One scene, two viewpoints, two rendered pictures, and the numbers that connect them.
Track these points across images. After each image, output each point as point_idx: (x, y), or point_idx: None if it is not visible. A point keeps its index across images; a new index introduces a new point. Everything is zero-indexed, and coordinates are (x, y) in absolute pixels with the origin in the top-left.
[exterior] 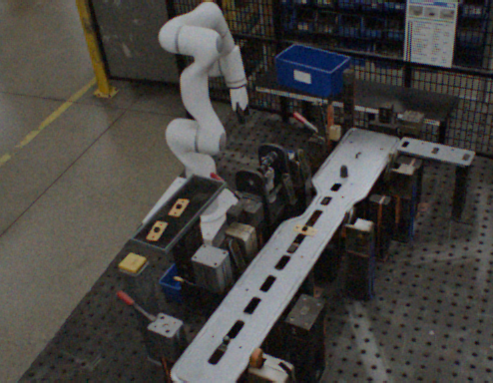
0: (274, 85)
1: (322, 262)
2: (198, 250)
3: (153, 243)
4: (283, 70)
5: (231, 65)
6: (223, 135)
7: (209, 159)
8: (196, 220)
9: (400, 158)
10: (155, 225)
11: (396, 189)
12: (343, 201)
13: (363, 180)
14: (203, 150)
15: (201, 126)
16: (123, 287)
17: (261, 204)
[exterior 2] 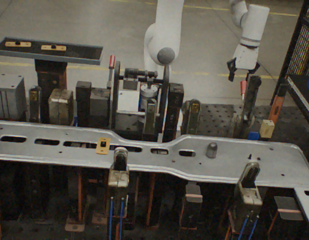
0: (301, 83)
1: None
2: (13, 75)
3: (0, 46)
4: None
5: (248, 19)
6: (169, 50)
7: (162, 71)
8: (55, 67)
9: (287, 198)
10: (24, 42)
11: (232, 210)
12: (165, 163)
13: (214, 171)
14: (149, 51)
15: (154, 27)
16: None
17: (105, 100)
